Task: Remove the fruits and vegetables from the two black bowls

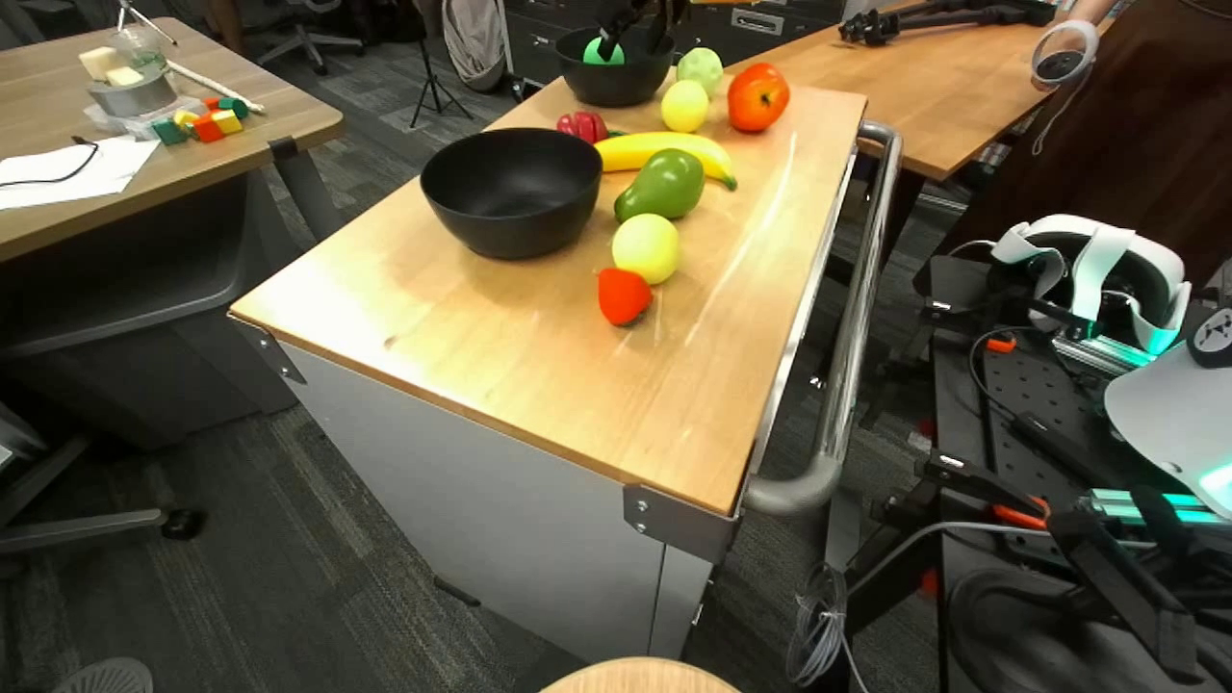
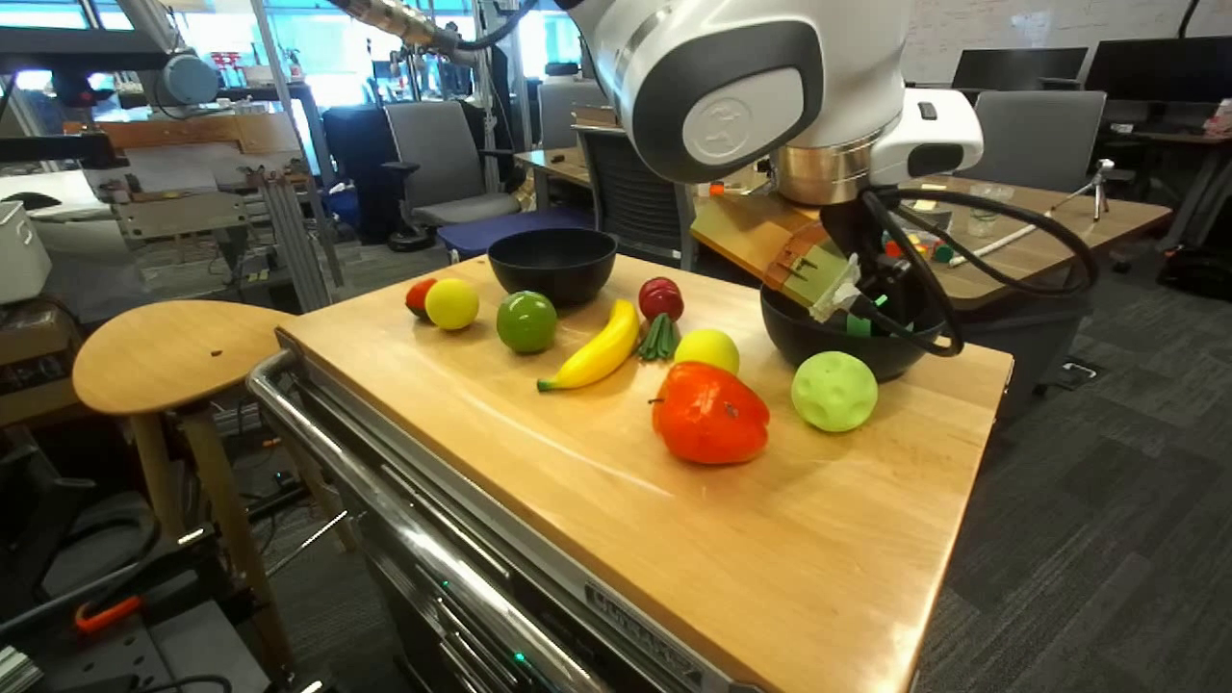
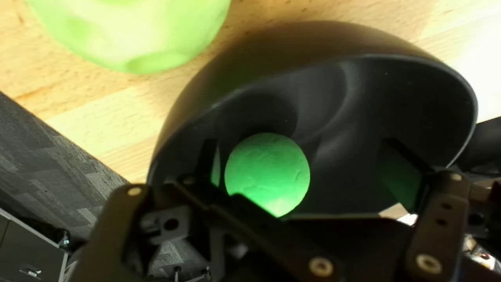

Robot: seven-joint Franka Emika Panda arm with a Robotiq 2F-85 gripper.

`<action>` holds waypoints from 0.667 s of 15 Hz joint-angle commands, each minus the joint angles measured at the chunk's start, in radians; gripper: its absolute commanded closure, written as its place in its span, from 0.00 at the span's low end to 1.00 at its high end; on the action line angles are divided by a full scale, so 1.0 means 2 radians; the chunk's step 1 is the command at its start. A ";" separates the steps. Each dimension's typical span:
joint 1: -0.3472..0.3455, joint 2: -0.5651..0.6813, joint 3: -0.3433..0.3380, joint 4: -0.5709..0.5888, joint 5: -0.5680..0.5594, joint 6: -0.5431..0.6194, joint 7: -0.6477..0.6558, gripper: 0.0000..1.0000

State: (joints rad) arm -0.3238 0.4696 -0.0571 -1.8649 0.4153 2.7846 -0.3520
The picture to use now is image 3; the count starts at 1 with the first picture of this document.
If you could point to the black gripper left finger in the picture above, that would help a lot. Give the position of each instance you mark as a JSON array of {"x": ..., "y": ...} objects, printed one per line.
[{"x": 245, "y": 236}]

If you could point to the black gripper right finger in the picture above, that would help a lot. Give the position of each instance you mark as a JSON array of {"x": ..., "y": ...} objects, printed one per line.
[{"x": 439, "y": 225}]

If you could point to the green round toy fruit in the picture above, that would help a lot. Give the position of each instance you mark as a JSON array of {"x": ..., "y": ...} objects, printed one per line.
[{"x": 269, "y": 173}]

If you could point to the black plastic bowl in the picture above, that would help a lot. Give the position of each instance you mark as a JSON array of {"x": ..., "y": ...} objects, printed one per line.
[{"x": 334, "y": 88}]

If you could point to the light green dimpled toy ball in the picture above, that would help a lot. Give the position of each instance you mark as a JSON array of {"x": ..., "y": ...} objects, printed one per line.
[{"x": 135, "y": 32}]

